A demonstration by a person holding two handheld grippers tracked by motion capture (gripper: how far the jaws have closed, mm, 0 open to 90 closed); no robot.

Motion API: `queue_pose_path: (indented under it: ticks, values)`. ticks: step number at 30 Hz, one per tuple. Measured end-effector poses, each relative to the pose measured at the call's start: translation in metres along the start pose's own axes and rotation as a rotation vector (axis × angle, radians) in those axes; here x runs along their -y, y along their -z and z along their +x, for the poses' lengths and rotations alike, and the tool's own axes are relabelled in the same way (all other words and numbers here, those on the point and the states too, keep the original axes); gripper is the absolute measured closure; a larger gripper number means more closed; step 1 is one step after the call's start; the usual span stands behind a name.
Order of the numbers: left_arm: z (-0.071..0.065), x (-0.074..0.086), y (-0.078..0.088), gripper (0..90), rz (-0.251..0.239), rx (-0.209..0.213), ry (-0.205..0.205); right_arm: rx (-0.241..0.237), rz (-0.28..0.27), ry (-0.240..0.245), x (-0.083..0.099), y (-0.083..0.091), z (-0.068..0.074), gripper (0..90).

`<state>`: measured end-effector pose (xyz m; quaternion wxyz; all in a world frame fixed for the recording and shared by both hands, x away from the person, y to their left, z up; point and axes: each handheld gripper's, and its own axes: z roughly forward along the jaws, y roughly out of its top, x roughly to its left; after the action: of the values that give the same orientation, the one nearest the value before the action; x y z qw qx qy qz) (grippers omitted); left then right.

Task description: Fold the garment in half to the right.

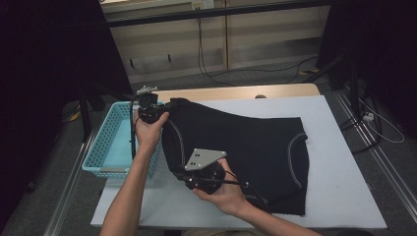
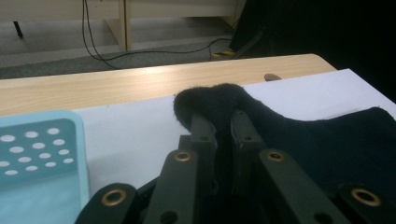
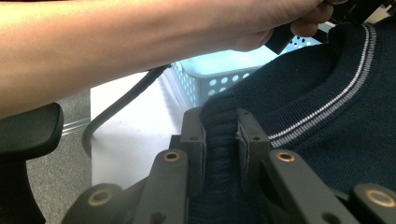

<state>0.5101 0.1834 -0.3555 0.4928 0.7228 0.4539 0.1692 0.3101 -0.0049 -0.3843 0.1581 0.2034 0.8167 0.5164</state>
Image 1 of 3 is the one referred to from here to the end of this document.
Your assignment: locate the black hanging cable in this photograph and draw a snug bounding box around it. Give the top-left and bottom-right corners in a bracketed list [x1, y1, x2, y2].
[196, 16, 237, 88]

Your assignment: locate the black looped floor cable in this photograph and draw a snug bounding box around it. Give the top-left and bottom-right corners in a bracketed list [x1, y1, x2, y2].
[338, 91, 383, 155]

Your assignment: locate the white cable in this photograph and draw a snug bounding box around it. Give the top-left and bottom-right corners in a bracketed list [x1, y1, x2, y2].
[358, 97, 406, 145]

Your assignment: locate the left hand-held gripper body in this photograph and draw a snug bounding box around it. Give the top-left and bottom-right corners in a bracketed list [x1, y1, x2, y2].
[135, 85, 169, 125]

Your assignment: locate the light wooden cabinet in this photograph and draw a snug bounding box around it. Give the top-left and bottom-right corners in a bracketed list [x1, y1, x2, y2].
[99, 0, 330, 85]

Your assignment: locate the light blue plastic basket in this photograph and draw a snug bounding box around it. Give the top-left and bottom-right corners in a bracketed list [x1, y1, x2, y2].
[82, 100, 165, 180]

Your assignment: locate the black metal bar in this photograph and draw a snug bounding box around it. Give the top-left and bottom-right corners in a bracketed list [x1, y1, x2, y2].
[106, 0, 330, 29]

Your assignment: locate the person's right hand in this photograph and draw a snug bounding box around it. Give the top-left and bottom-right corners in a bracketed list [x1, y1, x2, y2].
[192, 157, 251, 217]

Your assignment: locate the person's left hand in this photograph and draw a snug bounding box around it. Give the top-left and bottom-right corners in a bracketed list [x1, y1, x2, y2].
[133, 110, 171, 152]

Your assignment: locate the white wall socket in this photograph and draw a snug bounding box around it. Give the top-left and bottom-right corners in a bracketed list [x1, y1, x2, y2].
[191, 0, 214, 10]

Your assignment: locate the black curtain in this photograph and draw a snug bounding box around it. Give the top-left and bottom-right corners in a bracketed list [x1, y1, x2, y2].
[0, 0, 134, 227]

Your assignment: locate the black knit vest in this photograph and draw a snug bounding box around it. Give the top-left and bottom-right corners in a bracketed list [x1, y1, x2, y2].
[160, 97, 311, 217]

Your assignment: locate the black tripod stand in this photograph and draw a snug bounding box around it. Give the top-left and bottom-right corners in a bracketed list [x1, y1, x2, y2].
[316, 0, 417, 139]

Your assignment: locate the white table sheet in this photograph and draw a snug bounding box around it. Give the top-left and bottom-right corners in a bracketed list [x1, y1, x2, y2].
[90, 94, 387, 230]

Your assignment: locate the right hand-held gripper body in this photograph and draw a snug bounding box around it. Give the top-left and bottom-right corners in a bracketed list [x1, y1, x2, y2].
[184, 147, 228, 195]

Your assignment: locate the metal floor rail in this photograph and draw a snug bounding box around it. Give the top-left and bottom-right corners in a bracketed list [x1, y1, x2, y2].
[42, 131, 99, 236]
[333, 88, 417, 214]

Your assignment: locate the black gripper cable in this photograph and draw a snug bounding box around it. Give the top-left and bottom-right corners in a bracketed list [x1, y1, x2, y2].
[128, 92, 143, 161]
[193, 169, 273, 214]

